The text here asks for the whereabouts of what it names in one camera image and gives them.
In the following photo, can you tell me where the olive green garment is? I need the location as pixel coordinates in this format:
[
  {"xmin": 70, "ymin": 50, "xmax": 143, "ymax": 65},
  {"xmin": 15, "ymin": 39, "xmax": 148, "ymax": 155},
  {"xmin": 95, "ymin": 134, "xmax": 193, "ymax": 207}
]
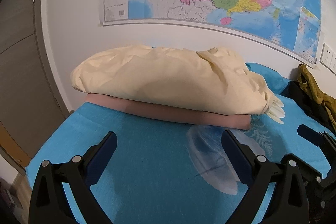
[{"xmin": 297, "ymin": 63, "xmax": 336, "ymax": 127}]

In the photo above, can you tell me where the blue floral bedsheet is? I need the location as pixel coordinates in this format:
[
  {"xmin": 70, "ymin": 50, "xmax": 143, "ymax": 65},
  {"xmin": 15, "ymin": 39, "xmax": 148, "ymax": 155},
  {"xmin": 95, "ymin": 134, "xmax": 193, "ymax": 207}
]
[{"xmin": 25, "ymin": 62, "xmax": 336, "ymax": 224}]

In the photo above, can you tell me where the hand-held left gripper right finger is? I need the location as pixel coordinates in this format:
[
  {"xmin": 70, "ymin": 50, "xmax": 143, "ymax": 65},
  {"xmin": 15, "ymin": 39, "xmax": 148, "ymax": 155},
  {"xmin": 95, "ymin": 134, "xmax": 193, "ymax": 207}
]
[{"xmin": 221, "ymin": 130, "xmax": 311, "ymax": 224}]

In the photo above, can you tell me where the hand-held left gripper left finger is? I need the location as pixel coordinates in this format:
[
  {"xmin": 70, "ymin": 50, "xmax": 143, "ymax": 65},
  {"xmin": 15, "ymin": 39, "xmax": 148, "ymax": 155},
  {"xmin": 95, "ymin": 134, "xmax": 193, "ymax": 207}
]
[{"xmin": 29, "ymin": 131, "xmax": 118, "ymax": 224}]

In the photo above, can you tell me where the brown wooden door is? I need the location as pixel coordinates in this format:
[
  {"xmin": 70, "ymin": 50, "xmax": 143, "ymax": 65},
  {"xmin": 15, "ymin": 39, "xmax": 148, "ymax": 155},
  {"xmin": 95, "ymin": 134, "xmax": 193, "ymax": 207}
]
[{"xmin": 0, "ymin": 0, "xmax": 71, "ymax": 169}]

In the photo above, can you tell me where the black garment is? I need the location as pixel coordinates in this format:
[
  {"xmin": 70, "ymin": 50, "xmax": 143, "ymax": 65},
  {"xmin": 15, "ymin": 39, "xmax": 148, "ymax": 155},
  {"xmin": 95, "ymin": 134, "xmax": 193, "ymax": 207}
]
[{"xmin": 280, "ymin": 80, "xmax": 336, "ymax": 132}]

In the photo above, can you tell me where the cream yellow garment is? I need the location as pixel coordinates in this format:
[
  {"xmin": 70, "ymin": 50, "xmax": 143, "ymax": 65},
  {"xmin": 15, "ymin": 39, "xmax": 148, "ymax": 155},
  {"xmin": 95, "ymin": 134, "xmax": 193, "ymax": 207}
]
[{"xmin": 70, "ymin": 44, "xmax": 285, "ymax": 125}]

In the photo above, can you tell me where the pink garment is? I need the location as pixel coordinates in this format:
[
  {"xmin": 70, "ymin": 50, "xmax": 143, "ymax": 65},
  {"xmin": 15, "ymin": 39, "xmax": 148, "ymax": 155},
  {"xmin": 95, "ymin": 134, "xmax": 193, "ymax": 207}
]
[{"xmin": 86, "ymin": 93, "xmax": 251, "ymax": 130}]

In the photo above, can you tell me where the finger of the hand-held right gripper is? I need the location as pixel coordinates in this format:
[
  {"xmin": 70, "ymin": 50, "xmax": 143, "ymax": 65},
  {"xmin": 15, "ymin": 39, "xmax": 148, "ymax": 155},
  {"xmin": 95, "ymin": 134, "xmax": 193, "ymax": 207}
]
[
  {"xmin": 297, "ymin": 124, "xmax": 336, "ymax": 153},
  {"xmin": 302, "ymin": 170, "xmax": 336, "ymax": 189}
]

